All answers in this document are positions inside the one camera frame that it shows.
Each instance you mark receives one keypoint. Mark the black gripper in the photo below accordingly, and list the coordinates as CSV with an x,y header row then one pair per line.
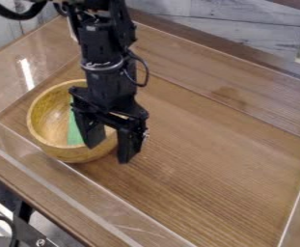
x,y
107,103

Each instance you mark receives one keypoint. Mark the green rectangular block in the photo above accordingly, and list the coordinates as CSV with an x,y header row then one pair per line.
x,y
74,136

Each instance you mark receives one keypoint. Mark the brown wooden bowl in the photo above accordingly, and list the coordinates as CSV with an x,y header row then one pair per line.
x,y
47,124

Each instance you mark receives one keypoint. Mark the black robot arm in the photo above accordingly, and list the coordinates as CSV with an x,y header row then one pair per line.
x,y
104,31

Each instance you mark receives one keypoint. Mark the clear acrylic tray wall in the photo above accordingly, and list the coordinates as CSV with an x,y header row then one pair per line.
x,y
215,181

